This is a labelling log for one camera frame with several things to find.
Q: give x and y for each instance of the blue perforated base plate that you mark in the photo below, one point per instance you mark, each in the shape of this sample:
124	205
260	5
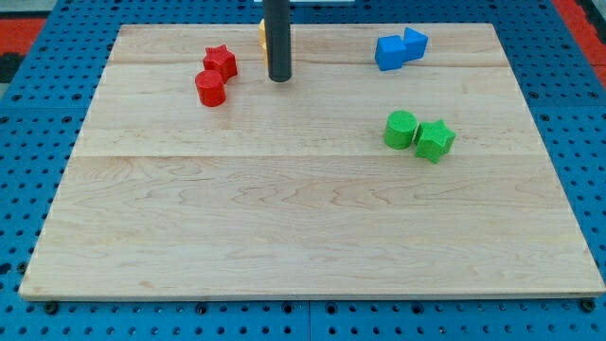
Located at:
46	102

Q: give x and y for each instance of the green star block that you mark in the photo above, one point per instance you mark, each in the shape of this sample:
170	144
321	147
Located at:
433	139

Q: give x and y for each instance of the red cylinder block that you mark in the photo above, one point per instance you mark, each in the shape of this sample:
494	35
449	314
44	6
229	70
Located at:
210	87

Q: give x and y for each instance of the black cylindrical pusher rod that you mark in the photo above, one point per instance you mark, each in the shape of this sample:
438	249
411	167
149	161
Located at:
278	39

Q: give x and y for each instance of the green cylinder block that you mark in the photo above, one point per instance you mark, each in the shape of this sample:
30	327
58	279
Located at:
400	129

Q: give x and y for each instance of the yellow block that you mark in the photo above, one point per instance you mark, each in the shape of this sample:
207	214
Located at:
262	40

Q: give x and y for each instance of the red star block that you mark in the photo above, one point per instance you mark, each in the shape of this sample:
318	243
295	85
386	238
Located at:
220	59

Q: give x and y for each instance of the wooden board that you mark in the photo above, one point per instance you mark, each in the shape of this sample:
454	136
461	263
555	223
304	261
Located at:
287	190

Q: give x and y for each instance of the blue triangular block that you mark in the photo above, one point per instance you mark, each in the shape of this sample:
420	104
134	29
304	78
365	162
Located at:
415	43

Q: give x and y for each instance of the blue cube block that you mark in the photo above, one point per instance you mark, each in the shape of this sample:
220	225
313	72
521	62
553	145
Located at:
390	52

